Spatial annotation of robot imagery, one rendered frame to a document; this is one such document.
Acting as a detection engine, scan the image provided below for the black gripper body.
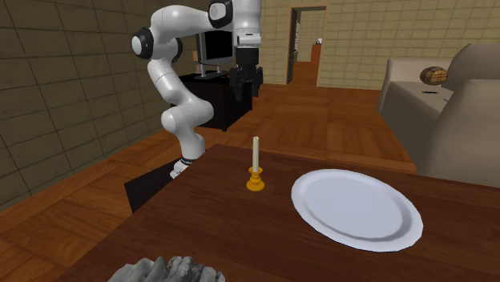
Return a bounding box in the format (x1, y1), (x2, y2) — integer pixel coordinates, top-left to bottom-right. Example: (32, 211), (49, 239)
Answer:
(229, 46), (264, 82)

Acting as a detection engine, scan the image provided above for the black cabinet with monitor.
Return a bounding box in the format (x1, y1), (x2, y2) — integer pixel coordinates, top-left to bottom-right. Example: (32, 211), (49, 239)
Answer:
(171, 30), (264, 133)

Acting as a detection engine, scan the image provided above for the white candle in golden holder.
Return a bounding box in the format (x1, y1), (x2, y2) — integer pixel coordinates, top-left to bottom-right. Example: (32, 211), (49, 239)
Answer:
(245, 135), (266, 193)

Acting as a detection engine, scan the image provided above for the black robot stand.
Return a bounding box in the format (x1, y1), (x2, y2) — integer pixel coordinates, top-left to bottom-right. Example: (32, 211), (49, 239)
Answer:
(123, 161), (189, 214)

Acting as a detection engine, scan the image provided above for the brown wooden table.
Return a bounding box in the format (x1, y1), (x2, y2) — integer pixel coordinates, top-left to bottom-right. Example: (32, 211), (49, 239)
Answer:
(54, 143), (500, 282)

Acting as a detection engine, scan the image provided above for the white round plate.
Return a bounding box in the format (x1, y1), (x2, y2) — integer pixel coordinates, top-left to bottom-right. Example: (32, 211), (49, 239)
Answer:
(290, 167), (425, 253)

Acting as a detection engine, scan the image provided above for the grey rough rock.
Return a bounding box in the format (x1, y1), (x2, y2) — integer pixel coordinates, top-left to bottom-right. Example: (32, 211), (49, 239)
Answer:
(107, 256), (227, 282)

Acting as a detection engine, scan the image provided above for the beige sofa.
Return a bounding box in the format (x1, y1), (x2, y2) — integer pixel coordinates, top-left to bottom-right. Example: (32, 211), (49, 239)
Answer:
(376, 42), (500, 189)

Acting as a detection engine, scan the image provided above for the open doorway with wooden frame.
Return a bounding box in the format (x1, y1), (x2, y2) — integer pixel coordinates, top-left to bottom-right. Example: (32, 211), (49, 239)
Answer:
(286, 4), (329, 87)

